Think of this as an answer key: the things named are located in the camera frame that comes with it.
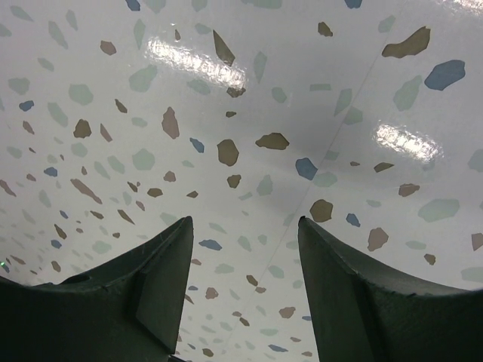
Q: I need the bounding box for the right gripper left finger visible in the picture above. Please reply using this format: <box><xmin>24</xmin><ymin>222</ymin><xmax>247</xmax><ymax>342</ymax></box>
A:
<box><xmin>1</xmin><ymin>216</ymin><xmax>193</xmax><ymax>361</ymax></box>

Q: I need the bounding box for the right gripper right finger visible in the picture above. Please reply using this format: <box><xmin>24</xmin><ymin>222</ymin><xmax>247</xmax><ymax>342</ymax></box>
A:
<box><xmin>297</xmin><ymin>216</ymin><xmax>482</xmax><ymax>361</ymax></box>

